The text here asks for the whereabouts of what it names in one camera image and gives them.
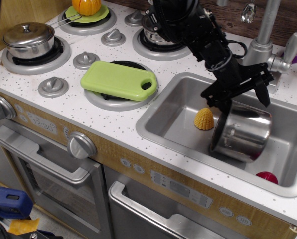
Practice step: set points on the red toy ball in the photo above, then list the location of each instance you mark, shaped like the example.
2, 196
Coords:
268, 176

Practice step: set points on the green cutting board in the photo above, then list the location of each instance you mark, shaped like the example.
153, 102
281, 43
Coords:
119, 80

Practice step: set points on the lidded steel pot left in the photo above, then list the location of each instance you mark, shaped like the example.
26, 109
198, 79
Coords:
29, 40

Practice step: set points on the silver sink basin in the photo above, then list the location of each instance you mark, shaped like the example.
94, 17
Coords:
169, 122

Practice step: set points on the yellow cloth on floor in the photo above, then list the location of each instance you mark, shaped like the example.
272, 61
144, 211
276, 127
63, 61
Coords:
22, 226

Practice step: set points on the lidded steel pot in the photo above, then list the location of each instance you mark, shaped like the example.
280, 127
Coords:
29, 40
151, 36

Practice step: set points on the silver faucet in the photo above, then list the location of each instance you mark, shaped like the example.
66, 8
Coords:
260, 49

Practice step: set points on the silver stove knob front left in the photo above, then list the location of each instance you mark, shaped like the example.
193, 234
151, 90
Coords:
53, 87

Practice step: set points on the yellow toy corn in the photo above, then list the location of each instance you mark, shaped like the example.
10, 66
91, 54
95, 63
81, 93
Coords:
204, 119

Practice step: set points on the silver oven dial right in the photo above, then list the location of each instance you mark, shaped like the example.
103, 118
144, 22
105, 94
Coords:
80, 147

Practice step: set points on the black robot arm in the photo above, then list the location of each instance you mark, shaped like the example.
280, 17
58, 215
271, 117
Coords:
187, 23

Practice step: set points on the silver oven dial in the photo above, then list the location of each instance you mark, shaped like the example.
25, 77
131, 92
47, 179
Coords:
6, 109
80, 147

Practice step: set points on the orange toy pumpkin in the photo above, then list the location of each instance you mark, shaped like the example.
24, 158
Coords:
86, 7

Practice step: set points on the oven door with handle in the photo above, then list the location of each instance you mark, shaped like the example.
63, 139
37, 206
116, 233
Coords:
69, 189

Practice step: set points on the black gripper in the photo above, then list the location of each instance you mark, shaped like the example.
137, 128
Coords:
233, 79

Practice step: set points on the dishwasher control panel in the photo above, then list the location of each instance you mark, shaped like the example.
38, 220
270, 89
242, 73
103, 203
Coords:
180, 189

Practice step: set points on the silver stove knob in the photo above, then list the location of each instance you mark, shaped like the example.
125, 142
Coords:
134, 19
113, 38
84, 60
53, 87

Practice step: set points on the digital clock panel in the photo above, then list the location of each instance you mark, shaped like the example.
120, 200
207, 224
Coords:
42, 123

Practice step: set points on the dishwasher door with handle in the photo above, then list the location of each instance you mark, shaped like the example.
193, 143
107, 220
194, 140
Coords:
139, 212

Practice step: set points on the blue clamp tool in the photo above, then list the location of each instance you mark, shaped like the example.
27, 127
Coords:
14, 204

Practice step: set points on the silver stove knob middle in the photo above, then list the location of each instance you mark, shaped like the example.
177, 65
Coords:
84, 60

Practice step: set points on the silver oven dial left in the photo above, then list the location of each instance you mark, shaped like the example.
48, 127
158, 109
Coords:
6, 109

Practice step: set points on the green plate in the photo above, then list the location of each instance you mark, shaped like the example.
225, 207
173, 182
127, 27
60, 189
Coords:
72, 14

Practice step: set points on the silver stove knob rear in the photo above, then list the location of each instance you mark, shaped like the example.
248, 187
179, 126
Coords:
134, 19

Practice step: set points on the silver stove knob upper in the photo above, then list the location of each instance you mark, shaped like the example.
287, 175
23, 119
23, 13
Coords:
113, 38

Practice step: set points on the lidded steel pot rear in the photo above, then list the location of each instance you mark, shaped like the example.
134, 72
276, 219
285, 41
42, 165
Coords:
151, 36

